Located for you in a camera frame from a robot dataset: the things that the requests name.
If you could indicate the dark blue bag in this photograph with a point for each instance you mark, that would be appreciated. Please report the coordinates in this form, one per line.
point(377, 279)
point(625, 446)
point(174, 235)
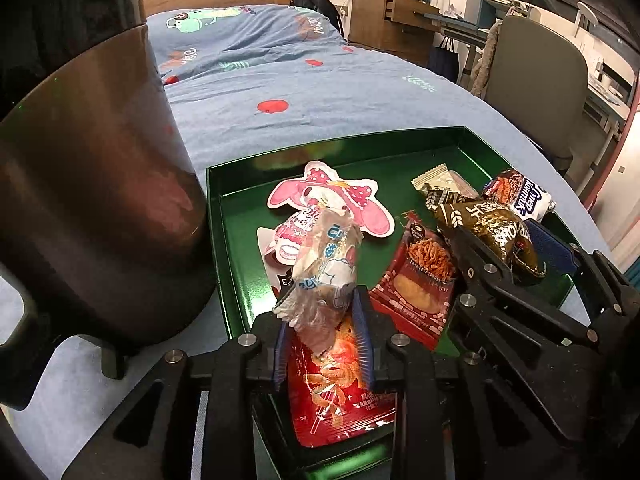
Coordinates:
point(442, 60)

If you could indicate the olive green snack packet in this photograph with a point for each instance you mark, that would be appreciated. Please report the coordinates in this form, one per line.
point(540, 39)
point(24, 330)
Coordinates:
point(435, 180)

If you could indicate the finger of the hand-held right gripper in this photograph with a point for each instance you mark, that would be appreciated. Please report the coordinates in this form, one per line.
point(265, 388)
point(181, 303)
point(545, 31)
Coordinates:
point(552, 255)
point(480, 265)

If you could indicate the small clear candy packet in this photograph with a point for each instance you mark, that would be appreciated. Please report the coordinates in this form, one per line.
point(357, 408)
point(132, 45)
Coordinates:
point(325, 270)

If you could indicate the grey chair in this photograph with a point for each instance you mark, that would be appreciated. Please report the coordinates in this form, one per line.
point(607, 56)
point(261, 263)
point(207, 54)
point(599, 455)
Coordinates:
point(540, 70)

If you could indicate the brown red snack packet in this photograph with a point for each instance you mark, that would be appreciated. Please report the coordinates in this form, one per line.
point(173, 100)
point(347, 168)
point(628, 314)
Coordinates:
point(415, 285)

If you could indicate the green tray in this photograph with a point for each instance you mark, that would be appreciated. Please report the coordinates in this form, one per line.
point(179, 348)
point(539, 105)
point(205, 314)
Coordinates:
point(240, 210)

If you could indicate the white blue snack bag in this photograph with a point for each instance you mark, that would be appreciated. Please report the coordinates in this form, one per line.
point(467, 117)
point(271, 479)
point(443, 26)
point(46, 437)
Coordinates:
point(525, 197)

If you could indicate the red white snack packet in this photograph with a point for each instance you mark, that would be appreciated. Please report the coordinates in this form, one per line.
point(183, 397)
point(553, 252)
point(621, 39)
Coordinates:
point(335, 410)

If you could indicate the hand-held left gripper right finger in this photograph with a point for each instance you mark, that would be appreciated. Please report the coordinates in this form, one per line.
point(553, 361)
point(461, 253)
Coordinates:
point(362, 340)

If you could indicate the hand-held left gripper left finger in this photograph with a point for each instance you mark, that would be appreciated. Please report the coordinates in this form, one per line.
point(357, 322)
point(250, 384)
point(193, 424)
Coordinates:
point(279, 355)

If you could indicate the pink cartoon snack packet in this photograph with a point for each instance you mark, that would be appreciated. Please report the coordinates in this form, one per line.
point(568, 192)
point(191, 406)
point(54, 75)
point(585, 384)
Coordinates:
point(320, 190)

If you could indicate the printed blue blanket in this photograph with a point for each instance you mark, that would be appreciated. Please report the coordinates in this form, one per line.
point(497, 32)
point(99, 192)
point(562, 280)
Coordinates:
point(325, 85)

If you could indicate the wooden cabinet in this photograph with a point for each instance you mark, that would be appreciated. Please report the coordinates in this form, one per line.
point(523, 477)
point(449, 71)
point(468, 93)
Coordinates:
point(370, 25)

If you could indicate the black backpack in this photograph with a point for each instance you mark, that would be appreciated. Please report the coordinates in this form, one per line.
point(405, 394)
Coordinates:
point(320, 5)

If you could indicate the dark brown snack bag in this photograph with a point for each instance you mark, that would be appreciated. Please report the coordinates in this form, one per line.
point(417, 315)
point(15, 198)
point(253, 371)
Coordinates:
point(495, 225)

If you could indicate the grey desk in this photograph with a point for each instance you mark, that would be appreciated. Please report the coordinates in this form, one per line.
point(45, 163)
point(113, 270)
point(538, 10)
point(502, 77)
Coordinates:
point(450, 22)

